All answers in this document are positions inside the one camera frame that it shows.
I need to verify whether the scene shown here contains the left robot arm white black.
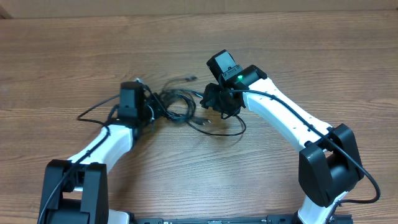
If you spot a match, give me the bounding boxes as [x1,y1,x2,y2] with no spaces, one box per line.
[37,79,160,224]

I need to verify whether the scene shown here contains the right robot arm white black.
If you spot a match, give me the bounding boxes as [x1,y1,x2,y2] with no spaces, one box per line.
[201,77,364,223]

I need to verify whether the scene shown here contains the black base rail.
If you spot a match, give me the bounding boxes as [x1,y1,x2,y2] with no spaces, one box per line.
[133,213,354,224]

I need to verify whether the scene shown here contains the thin black usb cable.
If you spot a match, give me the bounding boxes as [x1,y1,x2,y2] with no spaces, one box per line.
[149,75,247,138]

